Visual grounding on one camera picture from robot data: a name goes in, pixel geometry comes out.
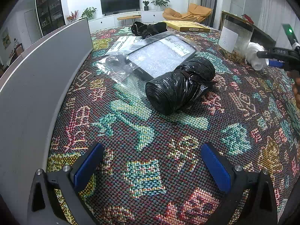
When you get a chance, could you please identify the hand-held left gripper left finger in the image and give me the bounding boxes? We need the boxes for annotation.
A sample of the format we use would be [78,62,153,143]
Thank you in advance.
[27,142,105,225]

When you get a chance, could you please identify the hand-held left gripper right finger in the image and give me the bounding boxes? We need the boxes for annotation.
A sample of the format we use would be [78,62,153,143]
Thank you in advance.
[200,143,279,225]

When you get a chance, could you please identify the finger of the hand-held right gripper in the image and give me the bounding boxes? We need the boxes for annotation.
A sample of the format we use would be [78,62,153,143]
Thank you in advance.
[267,60,285,69]
[256,47,290,59]

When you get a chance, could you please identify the white soft cloth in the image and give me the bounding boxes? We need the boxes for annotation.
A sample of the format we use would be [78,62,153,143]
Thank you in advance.
[245,42,269,71]

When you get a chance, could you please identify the white storage box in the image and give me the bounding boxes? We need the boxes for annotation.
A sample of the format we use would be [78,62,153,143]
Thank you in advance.
[0,17,94,225]

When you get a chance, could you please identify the black garbage bag roll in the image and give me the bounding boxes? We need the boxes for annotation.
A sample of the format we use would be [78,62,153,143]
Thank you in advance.
[145,57,216,116]

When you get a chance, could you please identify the black plush toy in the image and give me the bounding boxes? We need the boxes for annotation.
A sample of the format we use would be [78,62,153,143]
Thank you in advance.
[130,22,168,39]

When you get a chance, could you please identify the person's right hand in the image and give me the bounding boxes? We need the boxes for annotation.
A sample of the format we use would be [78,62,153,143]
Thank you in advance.
[287,70,300,109]

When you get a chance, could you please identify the clear jar with black lid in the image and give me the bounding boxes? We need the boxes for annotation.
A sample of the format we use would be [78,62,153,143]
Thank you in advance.
[217,11,255,64]

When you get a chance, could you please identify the red cloth item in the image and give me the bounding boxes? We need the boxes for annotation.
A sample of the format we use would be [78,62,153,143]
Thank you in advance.
[241,14,255,24]

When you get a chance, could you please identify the white curtain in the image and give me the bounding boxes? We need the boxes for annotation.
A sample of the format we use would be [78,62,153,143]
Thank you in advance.
[258,0,296,43]

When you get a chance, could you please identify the patterned woven blanket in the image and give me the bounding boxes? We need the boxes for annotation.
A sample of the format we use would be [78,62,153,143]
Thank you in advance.
[46,22,300,225]

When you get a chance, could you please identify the grey curtain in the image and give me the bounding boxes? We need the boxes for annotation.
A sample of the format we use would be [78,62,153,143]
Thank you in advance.
[202,0,218,27]

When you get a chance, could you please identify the orange armchair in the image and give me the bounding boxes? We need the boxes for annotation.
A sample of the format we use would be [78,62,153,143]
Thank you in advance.
[162,3,212,25]

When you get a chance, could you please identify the yellow flat box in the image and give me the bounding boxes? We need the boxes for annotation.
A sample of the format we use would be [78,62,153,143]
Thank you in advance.
[163,20,211,32]

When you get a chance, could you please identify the clear plastic bag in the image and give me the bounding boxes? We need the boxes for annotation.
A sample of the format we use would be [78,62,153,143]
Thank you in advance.
[96,54,139,85]

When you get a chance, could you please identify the bubble wrap mailer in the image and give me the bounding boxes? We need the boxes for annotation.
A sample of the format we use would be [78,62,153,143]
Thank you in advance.
[124,32,197,81]

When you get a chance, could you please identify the broad leaf potted plant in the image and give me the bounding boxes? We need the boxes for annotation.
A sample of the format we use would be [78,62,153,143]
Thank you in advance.
[150,0,170,11]

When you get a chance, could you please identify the clear bag with paper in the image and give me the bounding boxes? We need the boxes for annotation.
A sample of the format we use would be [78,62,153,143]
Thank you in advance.
[106,36,141,54]

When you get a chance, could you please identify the wooden dining chair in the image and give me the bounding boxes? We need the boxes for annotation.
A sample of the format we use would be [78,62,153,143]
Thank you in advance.
[13,43,25,57]

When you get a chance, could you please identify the small wooden bench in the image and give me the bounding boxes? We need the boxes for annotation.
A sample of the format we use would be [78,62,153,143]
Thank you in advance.
[117,15,142,26]

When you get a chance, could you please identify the white television cabinet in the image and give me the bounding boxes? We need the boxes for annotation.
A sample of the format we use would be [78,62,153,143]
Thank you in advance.
[88,10,169,32]

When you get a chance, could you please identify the white door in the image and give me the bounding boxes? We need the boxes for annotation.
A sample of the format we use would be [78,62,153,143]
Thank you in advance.
[25,10,39,45]

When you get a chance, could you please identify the red flowers in vase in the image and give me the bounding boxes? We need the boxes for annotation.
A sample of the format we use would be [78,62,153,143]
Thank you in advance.
[66,10,79,23]

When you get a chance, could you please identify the bushy green potted plant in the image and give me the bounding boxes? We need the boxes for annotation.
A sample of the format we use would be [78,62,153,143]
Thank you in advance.
[81,7,97,20]

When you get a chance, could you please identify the black television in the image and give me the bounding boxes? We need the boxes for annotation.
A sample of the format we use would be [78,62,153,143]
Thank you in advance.
[100,0,140,16]

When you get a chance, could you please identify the black glass display cabinet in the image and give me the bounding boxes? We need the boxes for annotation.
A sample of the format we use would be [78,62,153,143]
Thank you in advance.
[35,0,66,37]

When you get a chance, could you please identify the framed wall picture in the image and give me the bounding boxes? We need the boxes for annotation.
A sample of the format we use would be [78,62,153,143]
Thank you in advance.
[1,28,12,50]

